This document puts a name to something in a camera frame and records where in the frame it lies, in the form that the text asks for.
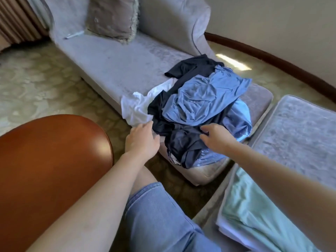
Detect person's right hand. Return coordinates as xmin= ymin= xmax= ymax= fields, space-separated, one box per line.
xmin=199 ymin=122 xmax=239 ymax=156

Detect person's left hand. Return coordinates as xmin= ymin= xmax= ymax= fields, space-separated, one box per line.
xmin=124 ymin=120 xmax=161 ymax=163

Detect pile of clothes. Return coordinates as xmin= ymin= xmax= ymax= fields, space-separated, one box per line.
xmin=121 ymin=54 xmax=253 ymax=168

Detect light blue printed T-shirt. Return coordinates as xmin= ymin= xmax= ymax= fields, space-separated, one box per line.
xmin=162 ymin=65 xmax=253 ymax=126

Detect mint green T-shirt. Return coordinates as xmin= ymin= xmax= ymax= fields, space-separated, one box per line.
xmin=218 ymin=168 xmax=321 ymax=252

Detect white tiger print T-shirt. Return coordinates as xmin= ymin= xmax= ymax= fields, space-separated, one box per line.
xmin=216 ymin=207 xmax=250 ymax=252

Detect person's left forearm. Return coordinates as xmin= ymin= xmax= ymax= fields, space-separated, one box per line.
xmin=26 ymin=152 xmax=150 ymax=252

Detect person's right forearm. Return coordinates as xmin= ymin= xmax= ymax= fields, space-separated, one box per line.
xmin=226 ymin=143 xmax=336 ymax=252

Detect person's right leg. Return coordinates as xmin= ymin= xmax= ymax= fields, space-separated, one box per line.
xmin=128 ymin=165 xmax=158 ymax=197

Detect grey velvet chaise sofa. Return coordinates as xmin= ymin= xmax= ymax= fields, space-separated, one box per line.
xmin=41 ymin=0 xmax=275 ymax=186

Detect blue denim shorts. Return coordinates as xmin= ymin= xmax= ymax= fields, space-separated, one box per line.
xmin=123 ymin=182 xmax=221 ymax=252

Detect dark wooden baseboard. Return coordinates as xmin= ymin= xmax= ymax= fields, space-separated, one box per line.
xmin=205 ymin=32 xmax=336 ymax=103

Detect round wooden table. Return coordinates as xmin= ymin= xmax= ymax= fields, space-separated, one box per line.
xmin=0 ymin=114 xmax=114 ymax=252

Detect small white flat object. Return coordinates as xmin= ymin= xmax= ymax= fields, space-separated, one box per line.
xmin=64 ymin=30 xmax=86 ymax=40

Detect brown fringed cushion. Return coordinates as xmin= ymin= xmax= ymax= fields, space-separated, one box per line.
xmin=86 ymin=0 xmax=140 ymax=44

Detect beige curtain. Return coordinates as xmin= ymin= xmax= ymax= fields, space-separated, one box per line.
xmin=0 ymin=0 xmax=50 ymax=50

